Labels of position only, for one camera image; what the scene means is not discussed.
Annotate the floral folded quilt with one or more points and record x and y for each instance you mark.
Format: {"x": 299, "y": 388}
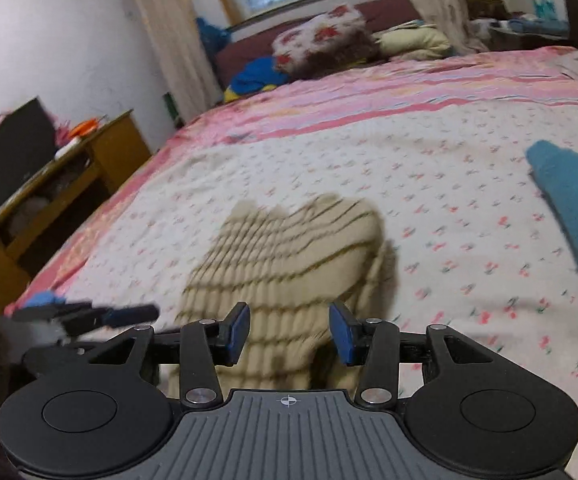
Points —
{"x": 319, "y": 35}

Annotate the pink striped quilt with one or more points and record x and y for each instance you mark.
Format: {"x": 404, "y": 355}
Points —
{"x": 369, "y": 90}

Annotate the black television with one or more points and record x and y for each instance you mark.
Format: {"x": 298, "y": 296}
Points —
{"x": 14, "y": 155}

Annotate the wooden desk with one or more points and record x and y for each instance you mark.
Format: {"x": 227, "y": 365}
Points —
{"x": 119, "y": 145}

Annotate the beige striped knit sweater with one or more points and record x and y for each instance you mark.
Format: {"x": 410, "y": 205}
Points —
{"x": 294, "y": 240}

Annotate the dark bedside table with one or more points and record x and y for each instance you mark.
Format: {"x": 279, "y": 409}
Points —
{"x": 514, "y": 42}

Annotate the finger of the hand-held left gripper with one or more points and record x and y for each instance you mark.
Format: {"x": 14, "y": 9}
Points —
{"x": 54, "y": 360}
{"x": 129, "y": 314}

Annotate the dark patterned box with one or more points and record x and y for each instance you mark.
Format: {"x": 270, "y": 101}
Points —
{"x": 489, "y": 7}

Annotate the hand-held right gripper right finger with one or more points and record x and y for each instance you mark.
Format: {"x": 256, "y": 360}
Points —
{"x": 341, "y": 335}

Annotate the folded blue cloth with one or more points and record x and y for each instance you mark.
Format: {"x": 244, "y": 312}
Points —
{"x": 539, "y": 26}

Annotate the dark green object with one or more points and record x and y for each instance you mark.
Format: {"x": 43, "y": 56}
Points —
{"x": 170, "y": 106}

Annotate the maroon sofa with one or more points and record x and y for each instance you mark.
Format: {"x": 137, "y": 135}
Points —
{"x": 241, "y": 52}

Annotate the beige pillow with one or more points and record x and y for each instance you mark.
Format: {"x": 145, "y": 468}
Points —
{"x": 414, "y": 40}

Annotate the blue plastic bag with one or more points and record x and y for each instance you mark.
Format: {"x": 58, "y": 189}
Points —
{"x": 209, "y": 35}

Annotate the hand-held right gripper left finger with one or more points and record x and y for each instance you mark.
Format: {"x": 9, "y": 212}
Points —
{"x": 239, "y": 332}

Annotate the orange toy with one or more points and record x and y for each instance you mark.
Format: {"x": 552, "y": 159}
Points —
{"x": 84, "y": 127}

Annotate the cherry print bed sheet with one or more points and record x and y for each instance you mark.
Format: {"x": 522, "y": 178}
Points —
{"x": 444, "y": 170}

